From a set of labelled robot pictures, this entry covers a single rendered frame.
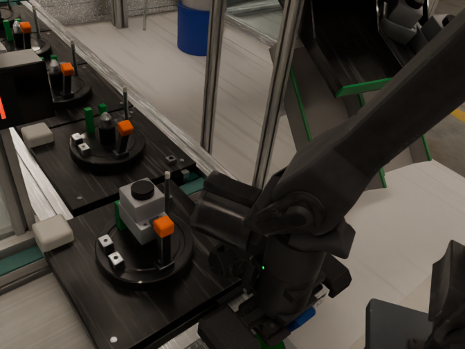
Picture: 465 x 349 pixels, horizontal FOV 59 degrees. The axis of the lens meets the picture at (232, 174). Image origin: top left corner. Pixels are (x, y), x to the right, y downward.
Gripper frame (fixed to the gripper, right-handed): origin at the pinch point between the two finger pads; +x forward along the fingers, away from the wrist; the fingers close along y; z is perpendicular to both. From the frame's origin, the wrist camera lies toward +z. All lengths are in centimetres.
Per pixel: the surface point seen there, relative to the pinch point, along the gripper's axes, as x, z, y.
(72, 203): 3.9, 36.2, 9.7
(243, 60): 15, 85, -70
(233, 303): 5.1, 7.4, -0.7
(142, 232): -4.0, 18.2, 6.9
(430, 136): 102, 74, -247
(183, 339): 5.1, 7.0, 7.7
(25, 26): -6, 87, -2
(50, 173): 3.9, 45.4, 9.8
